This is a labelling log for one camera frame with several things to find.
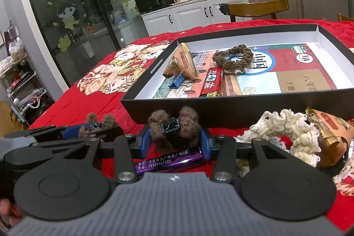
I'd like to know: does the black cardboard box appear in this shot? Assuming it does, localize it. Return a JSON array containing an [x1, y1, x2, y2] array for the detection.
[[120, 24, 354, 130]]

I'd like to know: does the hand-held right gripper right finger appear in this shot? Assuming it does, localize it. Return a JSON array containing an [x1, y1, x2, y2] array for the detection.
[[198, 128, 291, 184]]

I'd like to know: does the brown pom hair clip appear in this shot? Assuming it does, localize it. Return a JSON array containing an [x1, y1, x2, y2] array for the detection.
[[78, 112, 115, 140], [147, 106, 200, 155]]

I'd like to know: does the purple lighter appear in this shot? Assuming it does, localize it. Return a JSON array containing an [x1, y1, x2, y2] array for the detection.
[[134, 151, 207, 176]]

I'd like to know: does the red printed bear blanket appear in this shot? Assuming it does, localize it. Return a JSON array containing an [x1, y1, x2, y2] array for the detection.
[[28, 19, 354, 232]]

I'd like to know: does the brown triangular snack packet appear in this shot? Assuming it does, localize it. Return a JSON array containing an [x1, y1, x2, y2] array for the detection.
[[304, 107, 354, 169]]

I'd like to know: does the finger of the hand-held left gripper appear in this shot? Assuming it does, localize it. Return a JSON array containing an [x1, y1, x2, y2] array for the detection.
[[33, 127, 124, 149], [4, 125, 90, 142]]

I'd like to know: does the person's left hand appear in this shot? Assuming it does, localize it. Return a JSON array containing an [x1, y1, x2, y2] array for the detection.
[[0, 197, 23, 228]]

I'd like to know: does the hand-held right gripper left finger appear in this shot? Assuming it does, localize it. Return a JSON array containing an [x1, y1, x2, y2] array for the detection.
[[57, 125, 151, 184]]

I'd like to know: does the orange triangular snack packet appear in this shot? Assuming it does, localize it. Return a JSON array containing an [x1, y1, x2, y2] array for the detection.
[[162, 42, 199, 79]]

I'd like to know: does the red snack packet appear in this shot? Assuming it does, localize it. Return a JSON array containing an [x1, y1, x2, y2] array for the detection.
[[200, 67, 223, 98]]

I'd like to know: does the brown rope scrunchie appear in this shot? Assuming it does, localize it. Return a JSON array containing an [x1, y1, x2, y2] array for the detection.
[[212, 44, 255, 75]]

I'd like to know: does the white kitchen cabinet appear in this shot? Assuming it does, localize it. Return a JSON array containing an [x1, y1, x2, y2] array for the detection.
[[140, 0, 249, 37]]

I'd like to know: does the cream knitted scrunchie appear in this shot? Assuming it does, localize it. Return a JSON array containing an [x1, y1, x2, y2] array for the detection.
[[235, 109, 323, 170]]

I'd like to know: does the metal shelf rack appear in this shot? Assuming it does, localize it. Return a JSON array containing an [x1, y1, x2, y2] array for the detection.
[[0, 54, 54, 126]]

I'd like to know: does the white bin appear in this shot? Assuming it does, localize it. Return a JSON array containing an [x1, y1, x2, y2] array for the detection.
[[79, 41, 96, 59]]

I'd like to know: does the blue binder clip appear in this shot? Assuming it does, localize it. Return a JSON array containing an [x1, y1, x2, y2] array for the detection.
[[166, 74, 194, 90]]

